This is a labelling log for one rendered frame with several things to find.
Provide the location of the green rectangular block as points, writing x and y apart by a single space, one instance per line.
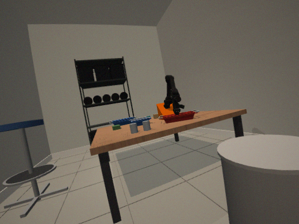
116 127

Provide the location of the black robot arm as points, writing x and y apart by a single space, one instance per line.
173 95

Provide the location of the grey cylinder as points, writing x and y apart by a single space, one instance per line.
146 125
133 128

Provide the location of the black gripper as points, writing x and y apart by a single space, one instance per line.
176 109

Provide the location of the blue plastic tray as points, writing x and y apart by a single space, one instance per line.
139 122

